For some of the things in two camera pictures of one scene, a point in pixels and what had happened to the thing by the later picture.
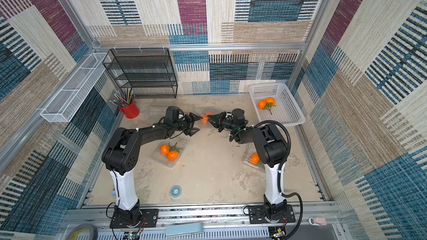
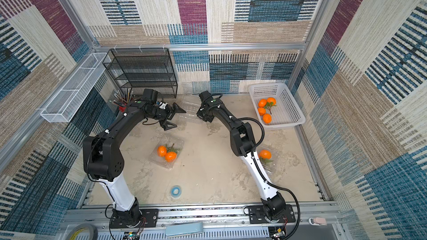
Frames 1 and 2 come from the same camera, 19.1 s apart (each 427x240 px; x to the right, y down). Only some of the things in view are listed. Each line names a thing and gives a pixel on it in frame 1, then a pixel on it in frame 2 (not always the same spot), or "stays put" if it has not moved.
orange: (262, 104) stays put
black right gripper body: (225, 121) -> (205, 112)
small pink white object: (318, 221) stays put
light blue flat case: (182, 229) stays put
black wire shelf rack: (148, 73) stays put
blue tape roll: (175, 191) stays put
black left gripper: (193, 118) -> (172, 113)
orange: (270, 100) stays put
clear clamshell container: (208, 125) -> (190, 104)
